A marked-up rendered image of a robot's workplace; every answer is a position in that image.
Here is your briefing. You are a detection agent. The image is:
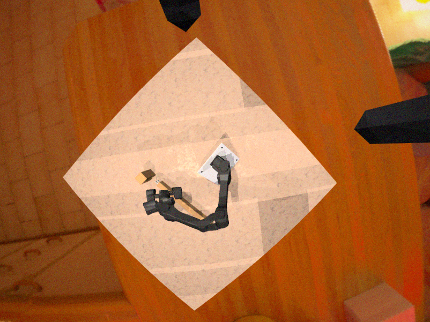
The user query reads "wooden side rail with steel hooks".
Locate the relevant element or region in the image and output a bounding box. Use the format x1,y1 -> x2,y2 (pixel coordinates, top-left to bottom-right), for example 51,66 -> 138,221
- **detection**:
155,180 -> 207,220

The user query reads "dark wooden post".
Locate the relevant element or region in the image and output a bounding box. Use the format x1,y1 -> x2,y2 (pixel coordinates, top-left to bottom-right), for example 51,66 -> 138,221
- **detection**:
135,169 -> 156,185

